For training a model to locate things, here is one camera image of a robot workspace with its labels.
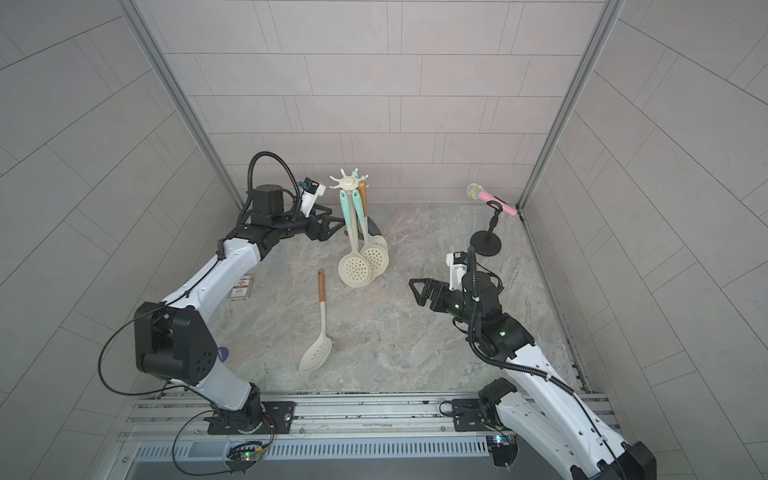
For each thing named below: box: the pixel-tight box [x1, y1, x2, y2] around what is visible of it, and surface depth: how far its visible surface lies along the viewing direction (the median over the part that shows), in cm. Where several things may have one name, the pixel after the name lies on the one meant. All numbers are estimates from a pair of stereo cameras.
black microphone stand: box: [470, 200, 503, 257], surface depth 107 cm
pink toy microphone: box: [466, 183, 519, 217], surface depth 94 cm
